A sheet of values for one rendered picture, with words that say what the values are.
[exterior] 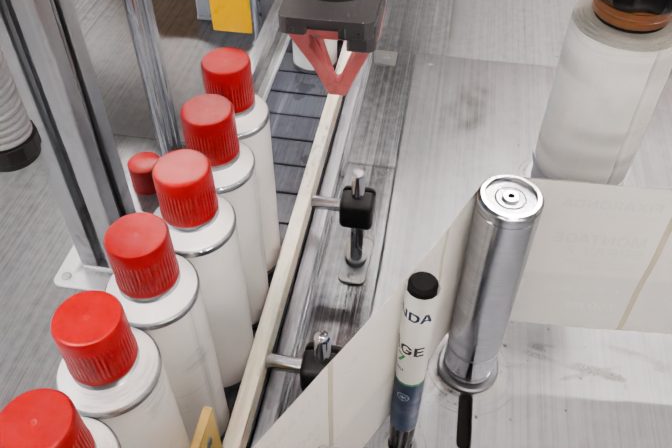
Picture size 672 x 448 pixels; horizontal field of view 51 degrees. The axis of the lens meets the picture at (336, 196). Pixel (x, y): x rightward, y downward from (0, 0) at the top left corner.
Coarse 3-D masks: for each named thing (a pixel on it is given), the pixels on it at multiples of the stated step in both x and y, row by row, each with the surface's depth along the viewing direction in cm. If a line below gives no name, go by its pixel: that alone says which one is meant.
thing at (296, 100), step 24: (288, 48) 83; (288, 72) 80; (288, 96) 77; (312, 96) 77; (288, 120) 74; (312, 120) 74; (336, 120) 74; (288, 144) 71; (312, 144) 71; (288, 168) 69; (288, 192) 67; (288, 216) 64; (312, 216) 68; (264, 384) 52
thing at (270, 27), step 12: (276, 0) 75; (276, 12) 74; (264, 24) 72; (276, 24) 73; (264, 36) 70; (252, 48) 69; (264, 48) 69; (252, 60) 68; (264, 60) 70; (252, 72) 66
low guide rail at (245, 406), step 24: (336, 72) 74; (336, 96) 71; (312, 168) 64; (312, 192) 62; (288, 240) 58; (288, 264) 56; (288, 288) 56; (264, 312) 53; (264, 336) 51; (264, 360) 50; (240, 384) 49; (240, 408) 47; (240, 432) 46
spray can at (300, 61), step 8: (328, 40) 77; (336, 40) 79; (296, 48) 78; (328, 48) 78; (336, 48) 80; (296, 56) 79; (304, 56) 78; (336, 56) 80; (296, 64) 80; (304, 64) 79; (304, 72) 80; (312, 72) 80
